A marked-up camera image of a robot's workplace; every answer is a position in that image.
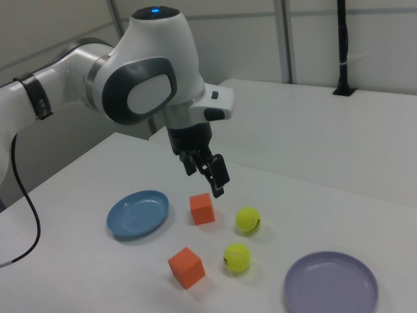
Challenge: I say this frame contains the purple plate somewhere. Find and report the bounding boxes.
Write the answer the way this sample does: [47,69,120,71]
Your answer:
[282,250,380,313]

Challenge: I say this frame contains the orange cube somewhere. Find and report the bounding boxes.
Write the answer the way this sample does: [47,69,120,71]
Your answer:
[167,246,207,290]
[189,192,216,226]

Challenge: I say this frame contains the yellow tennis ball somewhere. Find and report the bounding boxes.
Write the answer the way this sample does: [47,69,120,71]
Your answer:
[235,207,261,236]
[223,243,252,273]

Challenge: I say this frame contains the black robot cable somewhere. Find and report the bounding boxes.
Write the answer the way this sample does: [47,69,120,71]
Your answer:
[0,135,42,269]

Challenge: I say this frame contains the black pole stand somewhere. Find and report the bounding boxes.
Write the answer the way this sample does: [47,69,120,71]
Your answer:
[332,0,356,97]

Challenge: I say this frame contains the blue plate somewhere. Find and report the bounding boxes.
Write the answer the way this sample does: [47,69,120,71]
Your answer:
[106,190,171,242]

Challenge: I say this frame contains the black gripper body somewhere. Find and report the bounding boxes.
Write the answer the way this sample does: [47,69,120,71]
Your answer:
[166,123,213,160]

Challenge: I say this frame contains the black cable strap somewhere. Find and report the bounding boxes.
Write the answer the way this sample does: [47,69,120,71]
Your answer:
[12,74,54,120]

